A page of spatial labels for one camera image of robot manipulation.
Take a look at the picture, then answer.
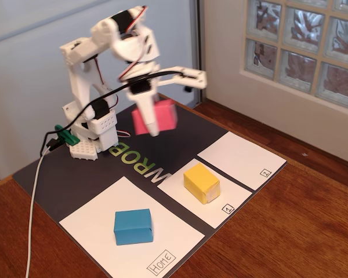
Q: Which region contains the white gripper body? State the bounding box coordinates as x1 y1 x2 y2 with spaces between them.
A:
123 63 161 101

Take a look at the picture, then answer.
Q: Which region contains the pale white gripper finger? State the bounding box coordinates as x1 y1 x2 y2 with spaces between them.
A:
131 96 161 138

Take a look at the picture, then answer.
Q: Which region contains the red paper box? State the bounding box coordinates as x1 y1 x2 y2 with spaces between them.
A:
132 98 178 136

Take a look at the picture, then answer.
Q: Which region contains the yellow paper box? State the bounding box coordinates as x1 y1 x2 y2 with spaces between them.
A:
183 162 221 206

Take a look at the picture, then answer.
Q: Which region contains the blue paper box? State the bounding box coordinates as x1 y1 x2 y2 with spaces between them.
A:
113 208 155 246

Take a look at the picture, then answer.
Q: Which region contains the white paper sheet marked HOME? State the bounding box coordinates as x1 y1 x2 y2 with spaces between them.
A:
59 175 206 278

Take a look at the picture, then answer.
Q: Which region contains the green clamp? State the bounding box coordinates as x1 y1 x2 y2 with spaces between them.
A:
54 124 81 146

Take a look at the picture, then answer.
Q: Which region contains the black mat with WROB print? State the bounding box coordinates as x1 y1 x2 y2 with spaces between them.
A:
12 94 288 278

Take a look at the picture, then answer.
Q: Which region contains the white paper sheet marked 2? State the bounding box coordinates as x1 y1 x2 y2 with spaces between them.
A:
196 131 288 191

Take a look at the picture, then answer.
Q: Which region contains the white paper sheet marked 1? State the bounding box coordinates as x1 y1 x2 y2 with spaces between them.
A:
157 158 253 230

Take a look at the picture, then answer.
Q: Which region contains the glass block window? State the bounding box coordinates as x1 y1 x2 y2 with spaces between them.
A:
245 0 348 109

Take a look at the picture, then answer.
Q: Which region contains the black cable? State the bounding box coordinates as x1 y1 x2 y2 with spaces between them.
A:
39 68 192 159

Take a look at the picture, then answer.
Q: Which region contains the red white servo wire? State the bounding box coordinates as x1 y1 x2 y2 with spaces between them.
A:
118 5 149 82
93 56 104 88

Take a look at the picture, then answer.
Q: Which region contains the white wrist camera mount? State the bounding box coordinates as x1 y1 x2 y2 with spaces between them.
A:
158 65 208 94

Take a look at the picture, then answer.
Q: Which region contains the grey metal frame post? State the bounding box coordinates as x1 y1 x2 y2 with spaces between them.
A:
190 0 205 107

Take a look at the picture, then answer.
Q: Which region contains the white cable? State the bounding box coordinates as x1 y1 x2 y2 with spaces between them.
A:
24 146 52 278

